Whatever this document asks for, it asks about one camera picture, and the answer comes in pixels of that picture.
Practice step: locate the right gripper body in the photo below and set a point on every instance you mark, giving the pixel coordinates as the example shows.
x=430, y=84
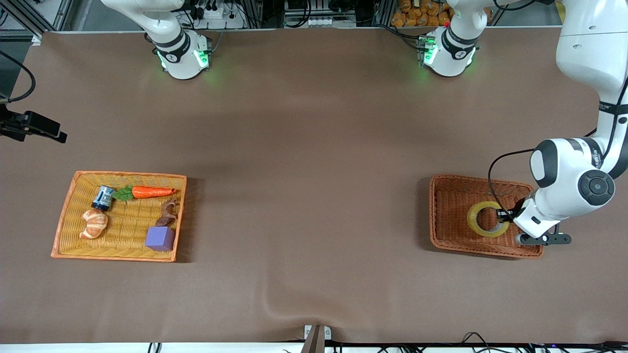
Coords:
x=14, y=124

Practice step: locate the yellow clear tape roll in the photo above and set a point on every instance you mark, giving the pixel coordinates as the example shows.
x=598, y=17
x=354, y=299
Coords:
x=471, y=219

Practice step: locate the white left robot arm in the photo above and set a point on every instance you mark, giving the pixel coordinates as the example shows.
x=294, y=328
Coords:
x=574, y=181

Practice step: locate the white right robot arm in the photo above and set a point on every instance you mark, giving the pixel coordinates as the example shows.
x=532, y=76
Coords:
x=181, y=59

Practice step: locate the brown wicker basket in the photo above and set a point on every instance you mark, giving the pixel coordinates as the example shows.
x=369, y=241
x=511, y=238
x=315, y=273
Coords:
x=451, y=230

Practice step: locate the blue small can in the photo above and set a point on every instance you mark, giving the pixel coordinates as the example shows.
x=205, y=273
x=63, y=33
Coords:
x=103, y=198

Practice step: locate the toy croissant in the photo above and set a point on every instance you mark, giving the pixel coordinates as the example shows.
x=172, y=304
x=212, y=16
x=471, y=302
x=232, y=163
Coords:
x=93, y=224

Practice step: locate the orange toy carrot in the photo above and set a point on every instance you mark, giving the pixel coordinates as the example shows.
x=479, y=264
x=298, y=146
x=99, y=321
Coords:
x=149, y=191

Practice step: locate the yellow orange-rimmed wicker tray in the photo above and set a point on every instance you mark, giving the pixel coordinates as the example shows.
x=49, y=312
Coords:
x=127, y=230

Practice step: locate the brown wooden figurine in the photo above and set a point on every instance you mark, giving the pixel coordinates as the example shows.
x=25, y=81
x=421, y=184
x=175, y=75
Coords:
x=167, y=215

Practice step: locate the purple block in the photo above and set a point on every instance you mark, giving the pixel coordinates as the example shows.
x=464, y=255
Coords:
x=159, y=239

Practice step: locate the white power strip with plugs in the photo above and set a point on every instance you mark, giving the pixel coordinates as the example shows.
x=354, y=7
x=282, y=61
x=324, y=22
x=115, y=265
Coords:
x=225, y=22

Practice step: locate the pile of orange bread toys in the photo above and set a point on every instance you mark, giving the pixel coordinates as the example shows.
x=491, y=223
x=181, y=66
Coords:
x=412, y=14

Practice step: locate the white long socket strip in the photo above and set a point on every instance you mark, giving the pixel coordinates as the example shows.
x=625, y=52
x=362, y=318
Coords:
x=319, y=22

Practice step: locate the aluminium frame profile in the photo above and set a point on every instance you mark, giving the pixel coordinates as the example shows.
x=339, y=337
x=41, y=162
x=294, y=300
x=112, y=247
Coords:
x=37, y=29

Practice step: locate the aluminium mast with bracket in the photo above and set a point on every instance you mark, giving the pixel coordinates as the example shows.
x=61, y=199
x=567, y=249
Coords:
x=314, y=340

